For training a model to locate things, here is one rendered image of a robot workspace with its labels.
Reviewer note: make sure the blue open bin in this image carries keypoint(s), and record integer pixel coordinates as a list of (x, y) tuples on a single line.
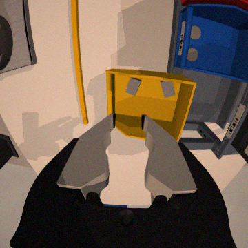
[(223, 44)]

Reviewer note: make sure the yellow bin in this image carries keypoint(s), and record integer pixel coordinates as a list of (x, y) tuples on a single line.
[(170, 113)]

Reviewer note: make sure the yellow bar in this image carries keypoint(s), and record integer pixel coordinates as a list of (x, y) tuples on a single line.
[(77, 58)]

